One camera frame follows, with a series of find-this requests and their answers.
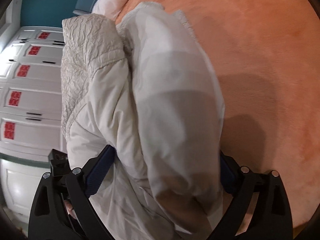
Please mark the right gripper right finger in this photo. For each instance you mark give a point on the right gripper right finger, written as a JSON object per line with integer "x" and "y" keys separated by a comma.
{"x": 259, "y": 208}

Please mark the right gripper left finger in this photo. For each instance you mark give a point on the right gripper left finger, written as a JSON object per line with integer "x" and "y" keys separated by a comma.
{"x": 49, "y": 218}

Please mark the white padded jacket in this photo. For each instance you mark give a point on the white padded jacket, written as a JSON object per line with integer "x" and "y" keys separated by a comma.
{"x": 147, "y": 88}

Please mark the person's left hand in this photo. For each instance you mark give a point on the person's left hand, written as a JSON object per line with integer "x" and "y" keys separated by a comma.
{"x": 70, "y": 209}

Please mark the white panelled wardrobe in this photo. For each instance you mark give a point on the white panelled wardrobe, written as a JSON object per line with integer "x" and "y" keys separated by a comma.
{"x": 30, "y": 113}

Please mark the orange velvet bed cover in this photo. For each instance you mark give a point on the orange velvet bed cover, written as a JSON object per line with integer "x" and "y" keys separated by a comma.
{"x": 266, "y": 57}

